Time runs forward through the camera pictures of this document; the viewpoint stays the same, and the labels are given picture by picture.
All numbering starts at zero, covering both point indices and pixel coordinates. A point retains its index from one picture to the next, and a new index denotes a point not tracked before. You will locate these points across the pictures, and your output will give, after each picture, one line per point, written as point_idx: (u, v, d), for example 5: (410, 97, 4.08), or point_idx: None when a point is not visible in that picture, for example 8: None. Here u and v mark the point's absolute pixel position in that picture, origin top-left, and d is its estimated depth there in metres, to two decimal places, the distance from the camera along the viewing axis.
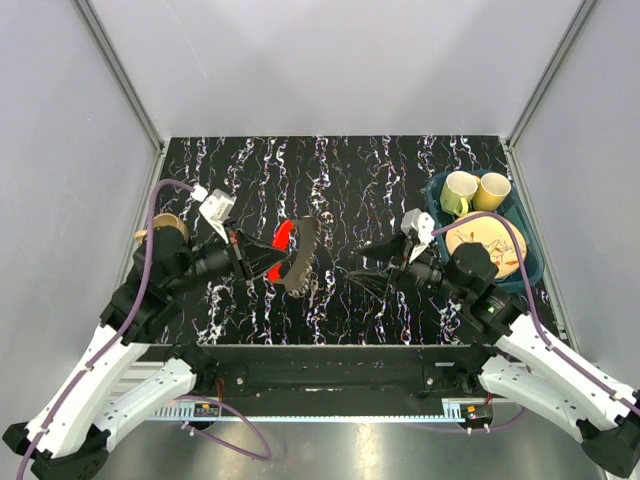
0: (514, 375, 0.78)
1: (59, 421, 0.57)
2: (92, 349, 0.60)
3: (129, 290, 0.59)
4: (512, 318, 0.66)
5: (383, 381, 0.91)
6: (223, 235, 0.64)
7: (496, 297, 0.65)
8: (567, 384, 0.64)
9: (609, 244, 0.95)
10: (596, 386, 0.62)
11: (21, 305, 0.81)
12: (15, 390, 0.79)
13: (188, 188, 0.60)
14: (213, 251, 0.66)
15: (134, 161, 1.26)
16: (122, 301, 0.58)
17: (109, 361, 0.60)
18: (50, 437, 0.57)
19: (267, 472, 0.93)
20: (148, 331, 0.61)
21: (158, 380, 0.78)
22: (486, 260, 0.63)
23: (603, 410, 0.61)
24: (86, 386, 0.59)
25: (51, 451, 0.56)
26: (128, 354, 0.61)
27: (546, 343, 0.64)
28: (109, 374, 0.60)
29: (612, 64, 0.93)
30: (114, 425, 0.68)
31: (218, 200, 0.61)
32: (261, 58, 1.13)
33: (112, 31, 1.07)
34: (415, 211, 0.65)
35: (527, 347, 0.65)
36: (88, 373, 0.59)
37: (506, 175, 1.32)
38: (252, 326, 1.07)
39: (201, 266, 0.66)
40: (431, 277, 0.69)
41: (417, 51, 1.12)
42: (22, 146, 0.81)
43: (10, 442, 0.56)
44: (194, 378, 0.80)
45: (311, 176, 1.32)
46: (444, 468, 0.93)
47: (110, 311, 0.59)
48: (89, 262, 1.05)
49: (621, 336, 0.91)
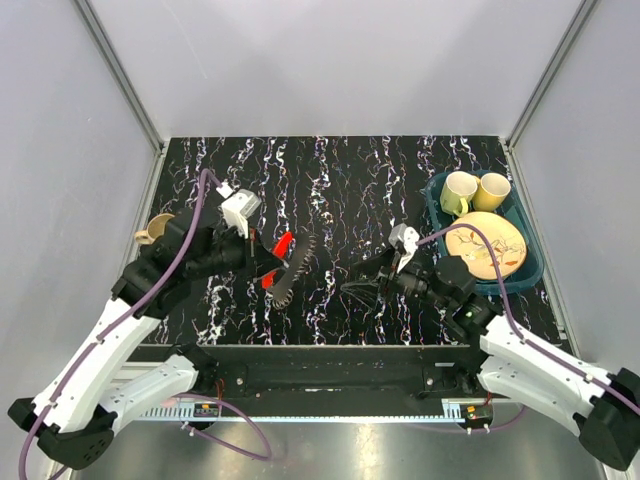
0: (513, 373, 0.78)
1: (67, 395, 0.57)
2: (103, 323, 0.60)
3: (141, 264, 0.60)
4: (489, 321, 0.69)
5: (383, 381, 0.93)
6: (244, 231, 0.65)
7: (475, 302, 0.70)
8: (545, 373, 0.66)
9: (609, 244, 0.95)
10: (570, 371, 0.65)
11: (21, 305, 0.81)
12: (15, 390, 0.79)
13: (216, 182, 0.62)
14: (231, 243, 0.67)
15: (134, 161, 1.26)
16: (133, 275, 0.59)
17: (119, 335, 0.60)
18: (58, 411, 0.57)
19: (267, 472, 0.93)
20: (160, 305, 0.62)
21: (162, 372, 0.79)
22: (463, 272, 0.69)
23: (579, 393, 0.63)
24: (94, 361, 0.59)
25: (59, 425, 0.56)
26: (138, 330, 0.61)
27: (519, 336, 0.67)
28: (119, 348, 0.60)
29: (611, 65, 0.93)
30: (122, 407, 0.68)
31: (246, 197, 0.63)
32: (261, 58, 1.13)
33: (112, 32, 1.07)
34: (402, 225, 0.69)
35: (502, 342, 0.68)
36: (97, 347, 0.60)
37: (506, 175, 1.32)
38: (252, 326, 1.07)
39: (217, 257, 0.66)
40: (417, 287, 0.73)
41: (417, 51, 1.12)
42: (22, 146, 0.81)
43: (20, 413, 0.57)
44: (196, 375, 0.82)
45: (311, 176, 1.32)
46: (443, 468, 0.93)
47: (122, 284, 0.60)
48: (89, 262, 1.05)
49: (620, 336, 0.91)
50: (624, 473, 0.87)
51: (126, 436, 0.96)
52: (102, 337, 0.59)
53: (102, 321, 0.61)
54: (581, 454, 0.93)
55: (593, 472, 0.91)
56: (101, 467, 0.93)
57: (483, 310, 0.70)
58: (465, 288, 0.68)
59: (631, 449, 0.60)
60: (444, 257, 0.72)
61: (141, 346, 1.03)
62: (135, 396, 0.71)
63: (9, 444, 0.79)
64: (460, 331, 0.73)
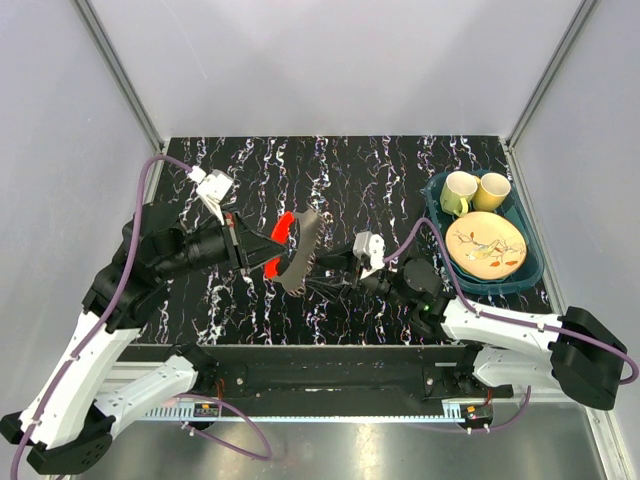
0: (500, 358, 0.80)
1: (50, 413, 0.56)
2: (77, 339, 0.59)
3: (112, 272, 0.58)
4: (446, 307, 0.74)
5: (383, 381, 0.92)
6: (218, 216, 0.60)
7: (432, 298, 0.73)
8: (507, 338, 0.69)
9: (609, 243, 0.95)
10: (524, 326, 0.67)
11: (21, 306, 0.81)
12: (15, 390, 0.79)
13: (187, 169, 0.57)
14: (208, 238, 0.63)
15: (133, 161, 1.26)
16: (103, 284, 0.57)
17: (94, 351, 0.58)
18: (43, 428, 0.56)
19: (267, 472, 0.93)
20: (133, 316, 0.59)
21: (161, 373, 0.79)
22: (430, 275, 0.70)
23: (538, 345, 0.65)
24: (74, 376, 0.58)
25: (45, 442, 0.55)
26: (114, 344, 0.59)
27: (472, 311, 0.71)
28: (95, 363, 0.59)
29: (611, 65, 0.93)
30: (120, 410, 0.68)
31: (215, 182, 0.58)
32: (260, 58, 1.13)
33: (112, 32, 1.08)
34: (367, 235, 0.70)
35: (461, 322, 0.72)
36: (75, 363, 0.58)
37: (507, 175, 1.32)
38: (252, 326, 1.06)
39: (194, 251, 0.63)
40: (380, 288, 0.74)
41: (416, 51, 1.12)
42: (22, 147, 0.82)
43: (6, 431, 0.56)
44: (196, 374, 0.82)
45: (311, 176, 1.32)
46: (444, 469, 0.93)
47: (92, 296, 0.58)
48: (89, 262, 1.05)
49: (621, 335, 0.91)
50: (624, 473, 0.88)
51: (126, 436, 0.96)
52: (78, 353, 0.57)
53: (76, 336, 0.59)
54: (582, 454, 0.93)
55: (593, 473, 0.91)
56: (102, 467, 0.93)
57: (439, 301, 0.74)
58: (433, 290, 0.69)
59: (611, 383, 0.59)
60: (408, 257, 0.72)
61: (141, 346, 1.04)
62: (133, 399, 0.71)
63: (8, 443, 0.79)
64: (425, 328, 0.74)
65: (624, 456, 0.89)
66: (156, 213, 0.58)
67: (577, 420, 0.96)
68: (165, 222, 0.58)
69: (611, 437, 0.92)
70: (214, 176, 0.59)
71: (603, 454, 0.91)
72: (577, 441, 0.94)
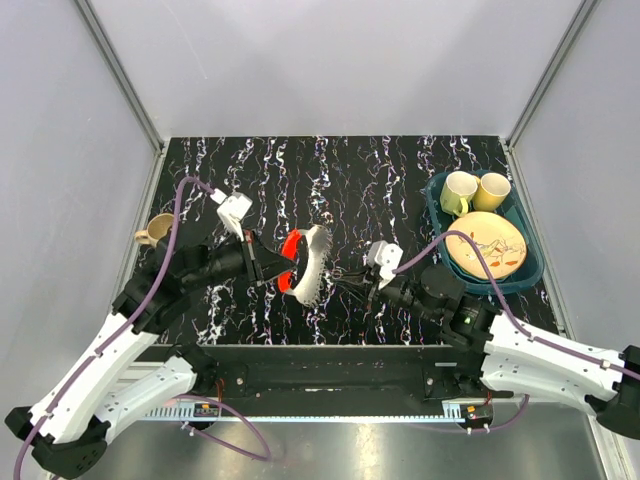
0: (514, 368, 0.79)
1: (64, 406, 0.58)
2: (102, 337, 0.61)
3: (142, 281, 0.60)
4: (491, 324, 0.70)
5: (383, 381, 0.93)
6: (238, 233, 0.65)
7: (469, 307, 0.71)
8: (562, 368, 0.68)
9: (609, 243, 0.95)
10: (586, 361, 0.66)
11: (21, 306, 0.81)
12: (16, 390, 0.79)
13: (209, 190, 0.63)
14: (229, 252, 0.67)
15: (134, 161, 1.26)
16: (133, 290, 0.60)
17: (117, 349, 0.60)
18: (53, 422, 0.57)
19: (267, 472, 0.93)
20: (158, 321, 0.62)
21: (159, 375, 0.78)
22: (449, 282, 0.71)
23: (600, 382, 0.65)
24: (94, 373, 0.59)
25: (53, 435, 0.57)
26: (136, 347, 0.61)
27: (526, 334, 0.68)
28: (115, 362, 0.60)
29: (612, 64, 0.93)
30: (114, 417, 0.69)
31: (237, 200, 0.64)
32: (261, 58, 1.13)
33: (112, 32, 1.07)
34: (383, 244, 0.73)
35: (511, 345, 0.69)
36: (96, 360, 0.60)
37: (506, 175, 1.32)
38: (252, 326, 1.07)
39: (216, 266, 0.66)
40: (403, 299, 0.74)
41: (418, 51, 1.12)
42: (22, 147, 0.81)
43: (15, 424, 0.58)
44: (195, 376, 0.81)
45: (311, 176, 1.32)
46: (444, 468, 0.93)
47: (122, 299, 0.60)
48: (90, 263, 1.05)
49: (620, 335, 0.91)
50: (624, 473, 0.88)
51: (127, 436, 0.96)
52: (101, 350, 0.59)
53: (101, 335, 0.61)
54: (582, 454, 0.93)
55: (593, 473, 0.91)
56: (101, 468, 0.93)
57: (480, 315, 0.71)
58: (457, 295, 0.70)
59: None
60: (428, 268, 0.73)
61: None
62: (130, 404, 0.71)
63: (9, 443, 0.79)
64: (461, 340, 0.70)
65: (624, 456, 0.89)
66: (190, 232, 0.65)
67: (576, 420, 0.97)
68: (195, 239, 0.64)
69: (611, 437, 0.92)
70: (235, 198, 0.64)
71: (603, 455, 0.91)
72: (577, 441, 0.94)
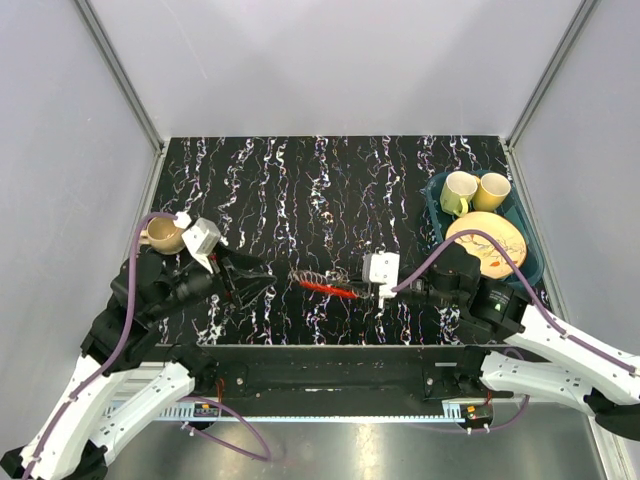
0: (514, 368, 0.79)
1: (49, 450, 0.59)
2: (75, 380, 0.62)
3: (108, 318, 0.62)
4: (522, 314, 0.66)
5: (383, 381, 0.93)
6: (208, 265, 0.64)
7: (498, 292, 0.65)
8: (589, 371, 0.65)
9: (610, 243, 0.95)
10: (617, 366, 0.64)
11: (21, 306, 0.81)
12: (16, 389, 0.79)
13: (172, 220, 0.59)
14: (195, 275, 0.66)
15: (134, 162, 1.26)
16: (101, 330, 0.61)
17: (91, 391, 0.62)
18: (42, 465, 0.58)
19: (267, 472, 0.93)
20: (128, 359, 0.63)
21: (156, 387, 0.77)
22: (464, 260, 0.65)
23: (628, 390, 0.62)
24: (73, 415, 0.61)
25: (44, 478, 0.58)
26: (110, 386, 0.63)
27: (560, 331, 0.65)
28: (93, 401, 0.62)
29: (612, 63, 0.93)
30: (112, 438, 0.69)
31: (202, 233, 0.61)
32: (260, 58, 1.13)
33: (112, 32, 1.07)
34: (373, 257, 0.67)
35: (542, 340, 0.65)
36: (73, 404, 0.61)
37: (507, 175, 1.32)
38: (252, 326, 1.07)
39: (182, 290, 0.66)
40: (416, 292, 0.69)
41: (417, 51, 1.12)
42: (22, 147, 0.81)
43: (8, 466, 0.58)
44: (193, 381, 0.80)
45: (311, 176, 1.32)
46: (444, 468, 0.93)
47: (89, 342, 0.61)
48: (90, 263, 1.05)
49: (620, 334, 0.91)
50: (624, 473, 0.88)
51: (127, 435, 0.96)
52: (75, 394, 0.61)
53: (75, 378, 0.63)
54: (583, 455, 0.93)
55: (593, 473, 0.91)
56: None
57: (511, 305, 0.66)
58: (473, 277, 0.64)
59: None
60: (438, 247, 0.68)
61: None
62: (126, 423, 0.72)
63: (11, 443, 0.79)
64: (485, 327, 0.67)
65: (624, 456, 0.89)
66: (150, 261, 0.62)
67: (576, 420, 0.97)
68: (151, 274, 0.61)
69: (611, 437, 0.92)
70: (196, 231, 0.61)
71: (603, 455, 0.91)
72: (578, 442, 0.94)
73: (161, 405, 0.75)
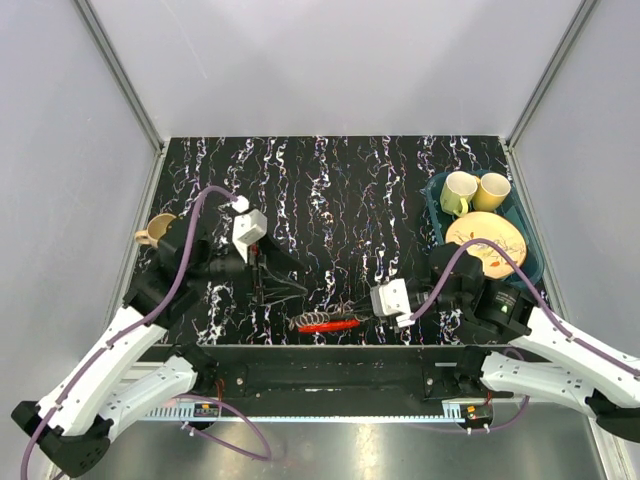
0: (515, 369, 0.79)
1: (73, 398, 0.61)
2: (112, 330, 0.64)
3: (150, 277, 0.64)
4: (527, 316, 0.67)
5: (383, 381, 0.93)
6: (243, 255, 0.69)
7: (504, 294, 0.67)
8: (594, 374, 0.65)
9: (610, 243, 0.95)
10: (622, 370, 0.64)
11: (21, 305, 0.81)
12: (15, 389, 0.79)
13: (233, 198, 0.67)
14: (231, 256, 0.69)
15: (134, 162, 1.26)
16: (144, 285, 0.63)
17: (129, 341, 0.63)
18: (61, 414, 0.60)
19: (267, 472, 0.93)
20: (169, 315, 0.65)
21: (160, 375, 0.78)
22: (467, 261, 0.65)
23: (632, 393, 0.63)
24: (103, 366, 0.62)
25: (63, 427, 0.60)
26: (148, 338, 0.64)
27: (566, 334, 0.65)
28: (126, 354, 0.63)
29: (612, 63, 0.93)
30: (118, 414, 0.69)
31: (249, 224, 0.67)
32: (260, 58, 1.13)
33: (112, 32, 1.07)
34: (384, 289, 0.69)
35: (549, 342, 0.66)
36: (107, 352, 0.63)
37: (506, 175, 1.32)
38: (252, 326, 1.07)
39: (216, 266, 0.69)
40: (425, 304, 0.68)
41: (417, 51, 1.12)
42: (22, 147, 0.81)
43: (23, 415, 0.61)
44: (195, 376, 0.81)
45: (311, 176, 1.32)
46: (444, 468, 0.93)
47: (133, 293, 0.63)
48: (90, 263, 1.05)
49: (620, 334, 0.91)
50: (624, 473, 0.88)
51: (126, 436, 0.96)
52: (112, 343, 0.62)
53: (112, 327, 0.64)
54: (583, 455, 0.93)
55: (593, 473, 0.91)
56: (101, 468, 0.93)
57: (518, 307, 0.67)
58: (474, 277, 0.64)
59: None
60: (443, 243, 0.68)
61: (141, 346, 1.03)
62: (132, 401, 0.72)
63: (10, 443, 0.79)
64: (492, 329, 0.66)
65: (624, 456, 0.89)
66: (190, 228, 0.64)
67: (576, 420, 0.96)
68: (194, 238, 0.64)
69: (611, 437, 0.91)
70: (245, 221, 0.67)
71: (603, 455, 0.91)
72: (577, 441, 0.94)
73: (167, 390, 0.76)
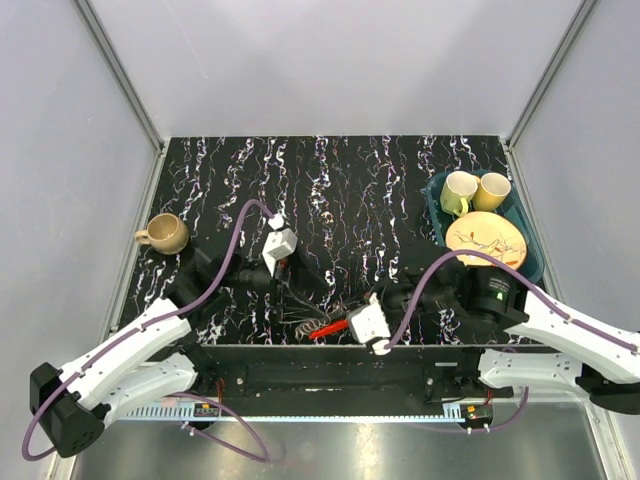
0: (509, 361, 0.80)
1: (97, 369, 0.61)
2: (147, 314, 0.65)
3: (185, 280, 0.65)
4: (523, 300, 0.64)
5: (383, 381, 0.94)
6: (271, 269, 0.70)
7: (496, 282, 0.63)
8: (593, 355, 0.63)
9: (610, 243, 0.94)
10: (620, 347, 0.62)
11: (20, 306, 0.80)
12: (14, 390, 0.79)
13: (270, 214, 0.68)
14: (261, 269, 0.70)
15: (134, 162, 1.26)
16: (180, 283, 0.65)
17: (161, 328, 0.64)
18: (83, 381, 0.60)
19: (267, 472, 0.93)
20: (200, 318, 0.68)
21: (162, 369, 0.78)
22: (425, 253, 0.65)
23: (632, 371, 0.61)
24: (132, 344, 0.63)
25: (81, 394, 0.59)
26: (178, 329, 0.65)
27: (564, 316, 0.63)
28: (155, 340, 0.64)
29: (612, 62, 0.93)
30: (116, 400, 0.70)
31: (280, 240, 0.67)
32: (260, 58, 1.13)
33: (112, 31, 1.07)
34: (353, 318, 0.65)
35: (547, 326, 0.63)
36: (139, 333, 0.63)
37: (506, 175, 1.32)
38: (252, 326, 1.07)
39: (245, 276, 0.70)
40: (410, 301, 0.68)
41: (418, 51, 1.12)
42: (22, 146, 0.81)
43: (43, 375, 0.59)
44: (194, 375, 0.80)
45: (311, 176, 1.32)
46: (444, 468, 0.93)
47: (171, 289, 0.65)
48: (90, 263, 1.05)
49: None
50: (624, 473, 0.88)
51: (126, 436, 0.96)
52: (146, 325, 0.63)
53: (146, 312, 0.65)
54: (583, 455, 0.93)
55: (593, 473, 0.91)
56: (100, 468, 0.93)
57: (511, 293, 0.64)
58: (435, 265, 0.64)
59: None
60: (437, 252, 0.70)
61: None
62: (131, 390, 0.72)
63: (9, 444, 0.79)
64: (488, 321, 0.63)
65: (624, 456, 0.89)
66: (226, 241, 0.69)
67: (576, 420, 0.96)
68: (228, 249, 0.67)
69: (611, 437, 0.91)
70: (279, 239, 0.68)
71: (603, 455, 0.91)
72: (577, 441, 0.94)
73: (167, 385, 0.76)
